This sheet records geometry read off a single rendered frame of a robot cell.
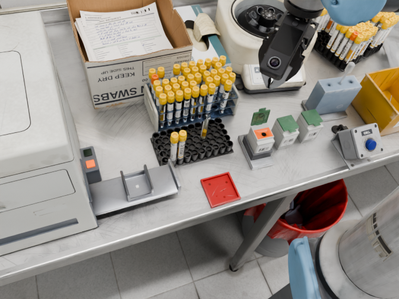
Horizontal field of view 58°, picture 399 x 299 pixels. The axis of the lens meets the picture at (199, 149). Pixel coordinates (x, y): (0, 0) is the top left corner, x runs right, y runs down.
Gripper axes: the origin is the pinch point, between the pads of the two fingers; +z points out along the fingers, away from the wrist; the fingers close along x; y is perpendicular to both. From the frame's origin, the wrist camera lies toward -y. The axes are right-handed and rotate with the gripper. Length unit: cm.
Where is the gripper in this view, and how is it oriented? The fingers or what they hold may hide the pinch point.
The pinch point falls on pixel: (268, 85)
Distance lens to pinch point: 80.7
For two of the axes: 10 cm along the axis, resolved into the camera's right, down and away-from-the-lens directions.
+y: 5.2, -6.8, 5.2
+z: -1.2, 5.5, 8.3
